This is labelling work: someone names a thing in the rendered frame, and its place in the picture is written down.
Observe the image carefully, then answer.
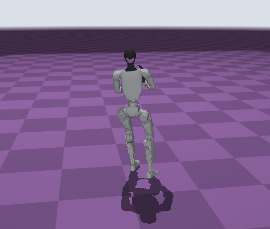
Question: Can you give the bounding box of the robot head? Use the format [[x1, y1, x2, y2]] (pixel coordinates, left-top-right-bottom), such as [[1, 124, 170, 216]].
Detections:
[[124, 49, 137, 72]]

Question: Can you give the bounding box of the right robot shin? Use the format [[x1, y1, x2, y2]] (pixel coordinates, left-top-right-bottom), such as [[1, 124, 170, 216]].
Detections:
[[145, 140, 155, 173]]

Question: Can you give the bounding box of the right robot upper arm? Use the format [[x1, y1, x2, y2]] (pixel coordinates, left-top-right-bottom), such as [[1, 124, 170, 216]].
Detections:
[[141, 69, 156, 90]]

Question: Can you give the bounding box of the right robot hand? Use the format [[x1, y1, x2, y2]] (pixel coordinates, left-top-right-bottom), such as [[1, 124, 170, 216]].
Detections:
[[138, 65, 145, 83]]

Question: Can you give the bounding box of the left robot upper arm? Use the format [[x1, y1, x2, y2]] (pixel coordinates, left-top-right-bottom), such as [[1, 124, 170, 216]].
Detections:
[[112, 70, 122, 93]]

